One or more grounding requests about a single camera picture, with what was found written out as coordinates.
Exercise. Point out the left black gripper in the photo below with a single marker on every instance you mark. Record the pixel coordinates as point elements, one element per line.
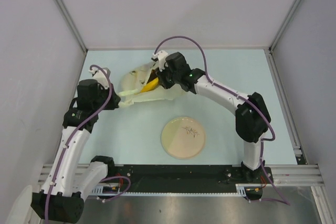
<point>114,102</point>

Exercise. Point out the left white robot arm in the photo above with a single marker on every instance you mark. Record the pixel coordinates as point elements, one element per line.
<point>62,196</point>

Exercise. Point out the yellow-green plastic bag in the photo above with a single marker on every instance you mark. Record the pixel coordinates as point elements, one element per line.
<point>142,85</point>

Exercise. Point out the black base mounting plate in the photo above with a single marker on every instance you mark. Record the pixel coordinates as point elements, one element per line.
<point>189,178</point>

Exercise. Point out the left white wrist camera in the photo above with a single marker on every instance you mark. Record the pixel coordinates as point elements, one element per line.
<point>102,76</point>

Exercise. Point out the left corner aluminium post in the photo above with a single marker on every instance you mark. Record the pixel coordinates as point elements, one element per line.
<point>71,25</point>

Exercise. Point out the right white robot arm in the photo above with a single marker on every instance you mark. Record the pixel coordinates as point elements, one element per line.
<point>252,119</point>

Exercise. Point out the corner aluminium post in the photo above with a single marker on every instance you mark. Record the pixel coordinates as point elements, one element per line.
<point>71,25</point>
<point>285,24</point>

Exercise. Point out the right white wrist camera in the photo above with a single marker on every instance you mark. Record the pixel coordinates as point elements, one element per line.
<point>159,59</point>

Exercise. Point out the yellow fake banana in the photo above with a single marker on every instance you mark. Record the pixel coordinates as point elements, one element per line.
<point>150,85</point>

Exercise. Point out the white slotted cable duct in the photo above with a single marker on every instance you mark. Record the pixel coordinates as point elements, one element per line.
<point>239,190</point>

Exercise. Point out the right corner aluminium post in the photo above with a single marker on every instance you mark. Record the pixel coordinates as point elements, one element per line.
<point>285,24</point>

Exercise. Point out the cream plate with branch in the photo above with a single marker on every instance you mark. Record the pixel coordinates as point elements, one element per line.
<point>183,138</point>

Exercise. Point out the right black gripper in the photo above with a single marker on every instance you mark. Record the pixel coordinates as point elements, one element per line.
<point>160,75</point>

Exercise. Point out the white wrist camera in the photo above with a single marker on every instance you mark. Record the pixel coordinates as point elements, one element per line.
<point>102,76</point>
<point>159,59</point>

